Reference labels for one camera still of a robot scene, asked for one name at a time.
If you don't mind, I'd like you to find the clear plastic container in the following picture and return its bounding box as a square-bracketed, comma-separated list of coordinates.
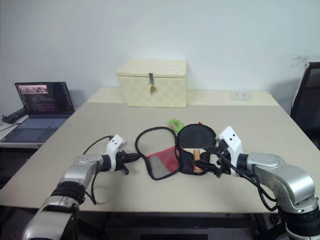
[230, 90, 252, 102]

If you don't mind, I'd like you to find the cream woven storage box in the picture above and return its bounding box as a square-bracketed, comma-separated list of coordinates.
[116, 59, 189, 109]

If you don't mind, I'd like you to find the black office chair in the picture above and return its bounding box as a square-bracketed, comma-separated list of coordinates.
[290, 61, 320, 151]

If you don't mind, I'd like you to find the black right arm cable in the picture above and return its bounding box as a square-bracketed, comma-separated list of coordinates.
[219, 151, 278, 212]

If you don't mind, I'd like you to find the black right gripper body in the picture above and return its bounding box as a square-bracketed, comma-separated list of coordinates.
[214, 143, 232, 179]

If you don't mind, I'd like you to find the metal latch with padlock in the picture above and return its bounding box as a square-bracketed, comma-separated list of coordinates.
[148, 72, 158, 95]

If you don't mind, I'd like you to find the black handheld device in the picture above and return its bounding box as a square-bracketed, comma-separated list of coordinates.
[1, 107, 27, 124]

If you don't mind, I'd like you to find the black red mesh paddle case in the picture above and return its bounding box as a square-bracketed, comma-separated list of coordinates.
[134, 121, 217, 181]

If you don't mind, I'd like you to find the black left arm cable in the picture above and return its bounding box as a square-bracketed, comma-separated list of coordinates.
[82, 135, 114, 206]

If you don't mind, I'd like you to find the small green object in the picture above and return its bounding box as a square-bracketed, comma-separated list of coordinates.
[167, 118, 185, 133]

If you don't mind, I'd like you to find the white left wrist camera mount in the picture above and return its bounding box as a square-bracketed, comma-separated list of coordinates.
[104, 134, 127, 171]

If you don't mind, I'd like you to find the open blue laptop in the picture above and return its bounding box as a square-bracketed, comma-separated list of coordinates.
[2, 81, 76, 143]

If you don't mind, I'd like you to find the black table tennis paddle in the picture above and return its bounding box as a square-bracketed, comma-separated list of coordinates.
[177, 123, 216, 174]

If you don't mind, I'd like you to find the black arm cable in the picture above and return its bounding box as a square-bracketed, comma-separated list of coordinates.
[219, 151, 278, 212]
[82, 135, 114, 206]

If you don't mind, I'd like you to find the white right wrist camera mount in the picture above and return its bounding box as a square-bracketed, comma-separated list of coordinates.
[218, 126, 245, 176]

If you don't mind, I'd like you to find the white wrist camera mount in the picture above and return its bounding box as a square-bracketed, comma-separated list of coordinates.
[218, 126, 245, 176]
[104, 134, 127, 171]

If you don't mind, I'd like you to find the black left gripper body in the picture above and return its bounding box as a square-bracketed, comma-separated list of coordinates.
[115, 150, 130, 171]

